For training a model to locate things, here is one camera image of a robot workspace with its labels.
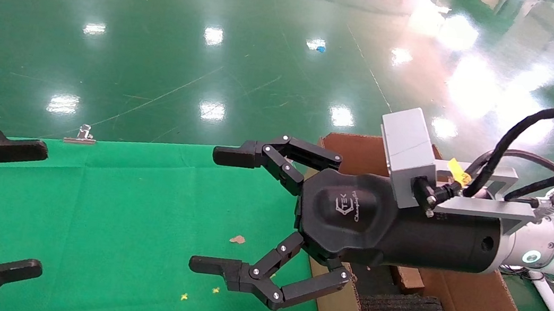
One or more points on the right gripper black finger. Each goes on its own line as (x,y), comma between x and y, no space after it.
(277,156)
(245,275)

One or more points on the green table cloth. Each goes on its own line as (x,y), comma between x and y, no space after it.
(114,209)

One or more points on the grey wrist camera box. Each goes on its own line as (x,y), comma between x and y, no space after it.
(406,151)

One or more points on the small brown cardboard box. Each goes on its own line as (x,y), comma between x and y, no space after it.
(408,280)

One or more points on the grey metal camera bracket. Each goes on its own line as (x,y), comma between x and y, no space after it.
(484,207)

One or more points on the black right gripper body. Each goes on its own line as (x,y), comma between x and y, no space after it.
(355,214)

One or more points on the small torn cardboard scrap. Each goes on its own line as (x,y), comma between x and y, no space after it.
(237,239)

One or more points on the silver binder clip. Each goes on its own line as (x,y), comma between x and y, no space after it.
(82,136)

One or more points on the blue floor litter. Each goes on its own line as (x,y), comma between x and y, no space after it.
(321,49)

